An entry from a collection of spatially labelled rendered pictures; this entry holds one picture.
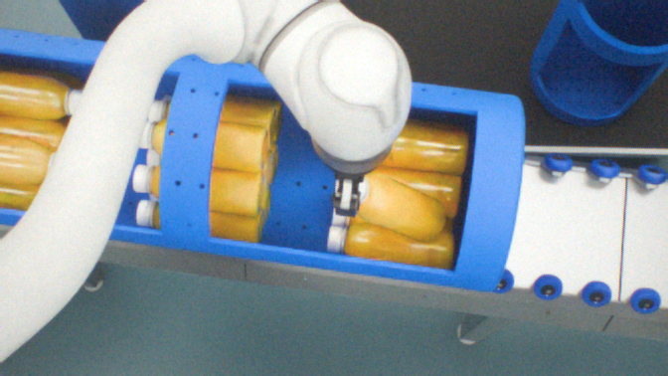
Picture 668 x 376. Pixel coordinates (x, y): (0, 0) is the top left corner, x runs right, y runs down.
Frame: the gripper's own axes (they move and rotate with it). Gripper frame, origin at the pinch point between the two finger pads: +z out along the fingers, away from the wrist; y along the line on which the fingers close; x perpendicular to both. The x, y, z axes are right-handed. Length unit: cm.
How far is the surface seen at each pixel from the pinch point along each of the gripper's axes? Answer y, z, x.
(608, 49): 53, 65, -48
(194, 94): 9.5, 1.5, 22.3
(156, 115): 9.6, 13.6, 29.8
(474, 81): 60, 110, -26
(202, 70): 13.9, 3.9, 22.3
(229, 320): -9, 124, 29
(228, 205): -2.6, 12.1, 16.9
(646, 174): 15, 26, -45
